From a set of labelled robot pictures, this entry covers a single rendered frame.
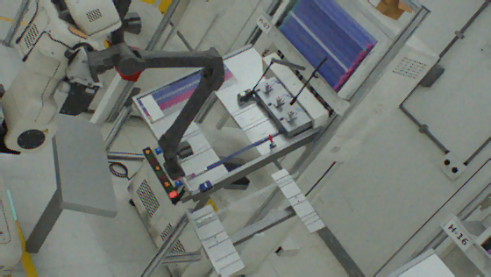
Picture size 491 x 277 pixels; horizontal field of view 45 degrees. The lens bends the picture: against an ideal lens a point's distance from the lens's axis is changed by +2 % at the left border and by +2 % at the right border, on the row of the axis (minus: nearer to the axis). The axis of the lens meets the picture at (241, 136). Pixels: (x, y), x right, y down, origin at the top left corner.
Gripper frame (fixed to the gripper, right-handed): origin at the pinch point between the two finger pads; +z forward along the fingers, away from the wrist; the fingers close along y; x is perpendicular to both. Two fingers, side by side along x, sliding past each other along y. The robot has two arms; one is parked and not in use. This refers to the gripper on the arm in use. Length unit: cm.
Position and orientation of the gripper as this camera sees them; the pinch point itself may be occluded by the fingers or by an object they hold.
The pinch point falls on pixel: (177, 179)
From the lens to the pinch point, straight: 269.0
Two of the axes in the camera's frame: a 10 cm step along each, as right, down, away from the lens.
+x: -8.7, 4.3, -2.4
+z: 0.8, 6.1, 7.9
